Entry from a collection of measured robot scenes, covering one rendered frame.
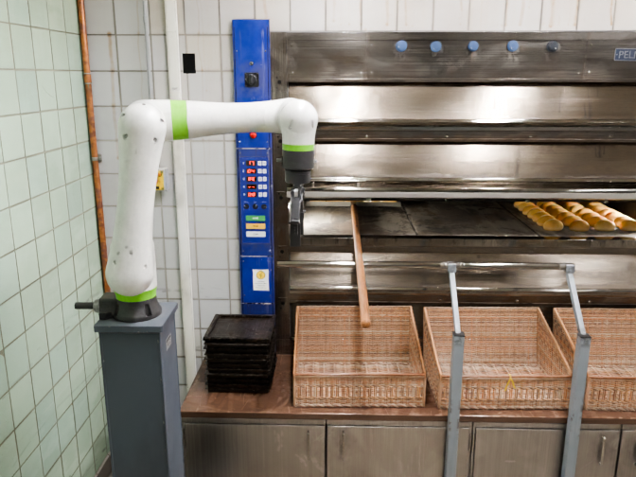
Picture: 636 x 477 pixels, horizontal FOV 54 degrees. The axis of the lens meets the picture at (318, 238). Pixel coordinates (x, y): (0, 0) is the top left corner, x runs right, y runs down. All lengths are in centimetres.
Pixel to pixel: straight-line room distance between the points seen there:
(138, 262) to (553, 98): 198
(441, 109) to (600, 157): 76
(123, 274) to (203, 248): 128
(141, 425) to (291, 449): 85
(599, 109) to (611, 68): 18
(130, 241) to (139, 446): 71
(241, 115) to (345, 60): 107
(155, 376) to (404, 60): 170
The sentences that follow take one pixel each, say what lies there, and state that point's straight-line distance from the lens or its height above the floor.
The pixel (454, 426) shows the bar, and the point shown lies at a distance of 266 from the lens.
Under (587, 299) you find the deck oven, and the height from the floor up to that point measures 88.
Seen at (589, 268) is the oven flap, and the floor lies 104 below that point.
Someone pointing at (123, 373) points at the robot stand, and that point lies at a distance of 203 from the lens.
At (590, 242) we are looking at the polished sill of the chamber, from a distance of 316.
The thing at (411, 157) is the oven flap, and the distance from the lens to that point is 289.
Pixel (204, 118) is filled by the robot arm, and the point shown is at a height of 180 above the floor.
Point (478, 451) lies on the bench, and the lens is 281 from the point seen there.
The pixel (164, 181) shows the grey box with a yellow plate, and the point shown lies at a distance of 291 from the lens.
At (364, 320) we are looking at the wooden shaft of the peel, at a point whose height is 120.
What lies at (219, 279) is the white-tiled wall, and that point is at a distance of 304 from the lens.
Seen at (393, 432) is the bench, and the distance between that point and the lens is 271.
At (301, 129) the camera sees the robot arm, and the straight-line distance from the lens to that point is 176.
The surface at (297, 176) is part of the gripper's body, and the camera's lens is 179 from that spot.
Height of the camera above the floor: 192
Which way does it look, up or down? 15 degrees down
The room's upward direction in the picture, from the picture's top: straight up
